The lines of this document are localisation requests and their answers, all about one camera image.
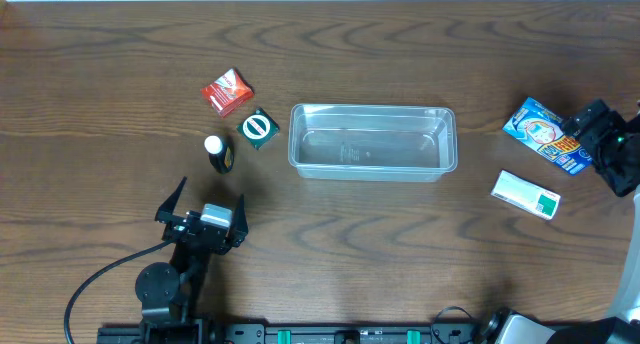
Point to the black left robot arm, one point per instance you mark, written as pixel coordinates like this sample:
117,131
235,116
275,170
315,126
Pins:
169,291

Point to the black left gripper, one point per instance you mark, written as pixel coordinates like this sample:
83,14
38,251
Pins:
178,227

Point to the clear plastic container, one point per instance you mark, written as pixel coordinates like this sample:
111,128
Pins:
372,142

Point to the red medicine box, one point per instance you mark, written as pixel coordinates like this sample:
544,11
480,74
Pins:
227,92

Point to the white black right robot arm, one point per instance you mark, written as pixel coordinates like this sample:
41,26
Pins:
619,324

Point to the blue Kool Fever box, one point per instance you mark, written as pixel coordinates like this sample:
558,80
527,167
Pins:
539,129

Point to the white green Panadol box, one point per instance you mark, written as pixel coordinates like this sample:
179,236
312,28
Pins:
526,195

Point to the green Zam-Buk box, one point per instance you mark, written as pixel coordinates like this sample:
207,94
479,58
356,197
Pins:
258,128

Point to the dark bottle white cap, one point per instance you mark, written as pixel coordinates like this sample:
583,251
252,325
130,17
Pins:
220,154

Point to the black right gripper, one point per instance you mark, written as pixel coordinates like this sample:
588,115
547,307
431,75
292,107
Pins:
593,126

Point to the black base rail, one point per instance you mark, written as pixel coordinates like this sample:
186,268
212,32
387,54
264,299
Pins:
268,334

